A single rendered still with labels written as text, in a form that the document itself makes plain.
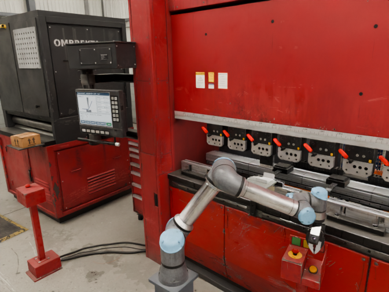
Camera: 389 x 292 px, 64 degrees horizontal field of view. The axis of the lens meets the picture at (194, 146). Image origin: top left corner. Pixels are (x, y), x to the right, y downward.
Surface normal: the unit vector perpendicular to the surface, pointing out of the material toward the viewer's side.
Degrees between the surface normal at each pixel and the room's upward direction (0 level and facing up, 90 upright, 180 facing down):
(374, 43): 90
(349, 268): 90
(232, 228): 90
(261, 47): 90
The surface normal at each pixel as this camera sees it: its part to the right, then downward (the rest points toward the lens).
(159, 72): 0.75, 0.16
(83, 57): -0.47, 0.25
